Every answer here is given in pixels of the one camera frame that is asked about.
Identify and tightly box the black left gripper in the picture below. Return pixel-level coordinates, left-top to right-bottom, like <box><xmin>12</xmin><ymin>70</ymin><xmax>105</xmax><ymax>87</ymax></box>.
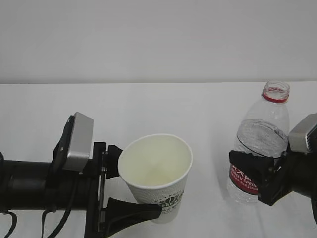
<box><xmin>84</xmin><ymin>142</ymin><xmax>162</xmax><ymax>238</ymax></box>

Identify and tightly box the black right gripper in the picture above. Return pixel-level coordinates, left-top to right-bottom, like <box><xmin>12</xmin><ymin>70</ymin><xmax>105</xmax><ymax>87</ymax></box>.
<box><xmin>228</xmin><ymin>150</ymin><xmax>293</xmax><ymax>206</ymax></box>

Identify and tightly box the clear water bottle red label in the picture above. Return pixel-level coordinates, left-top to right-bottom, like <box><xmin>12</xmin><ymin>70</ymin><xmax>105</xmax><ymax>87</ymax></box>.
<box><xmin>227</xmin><ymin>81</ymin><xmax>290</xmax><ymax>205</ymax></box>

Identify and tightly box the white paper cup green logo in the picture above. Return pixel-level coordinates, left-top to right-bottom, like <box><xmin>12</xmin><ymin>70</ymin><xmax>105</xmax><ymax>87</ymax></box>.
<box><xmin>117</xmin><ymin>134</ymin><xmax>193</xmax><ymax>223</ymax></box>

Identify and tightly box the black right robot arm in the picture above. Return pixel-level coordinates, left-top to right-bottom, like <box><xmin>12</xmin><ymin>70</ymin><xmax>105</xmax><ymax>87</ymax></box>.
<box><xmin>229</xmin><ymin>150</ymin><xmax>317</xmax><ymax>206</ymax></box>

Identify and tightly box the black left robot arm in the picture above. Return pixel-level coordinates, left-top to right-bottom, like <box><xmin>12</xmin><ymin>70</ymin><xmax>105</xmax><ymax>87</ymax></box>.
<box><xmin>0</xmin><ymin>142</ymin><xmax>162</xmax><ymax>238</ymax></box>

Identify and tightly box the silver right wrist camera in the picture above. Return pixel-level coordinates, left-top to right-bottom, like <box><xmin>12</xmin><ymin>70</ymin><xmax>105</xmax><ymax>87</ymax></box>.
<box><xmin>289</xmin><ymin>113</ymin><xmax>317</xmax><ymax>153</ymax></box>

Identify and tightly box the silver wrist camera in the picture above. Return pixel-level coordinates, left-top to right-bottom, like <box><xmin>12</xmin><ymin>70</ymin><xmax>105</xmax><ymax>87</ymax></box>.
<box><xmin>62</xmin><ymin>112</ymin><xmax>94</xmax><ymax>172</ymax></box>
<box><xmin>289</xmin><ymin>113</ymin><xmax>317</xmax><ymax>153</ymax></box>

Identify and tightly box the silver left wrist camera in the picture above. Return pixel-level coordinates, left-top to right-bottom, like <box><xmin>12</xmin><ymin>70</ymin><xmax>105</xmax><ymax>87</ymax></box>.
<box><xmin>62</xmin><ymin>112</ymin><xmax>94</xmax><ymax>172</ymax></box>

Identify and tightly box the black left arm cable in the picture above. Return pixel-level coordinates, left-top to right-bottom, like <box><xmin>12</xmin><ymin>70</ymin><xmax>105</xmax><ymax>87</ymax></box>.
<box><xmin>0</xmin><ymin>151</ymin><xmax>77</xmax><ymax>238</ymax></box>

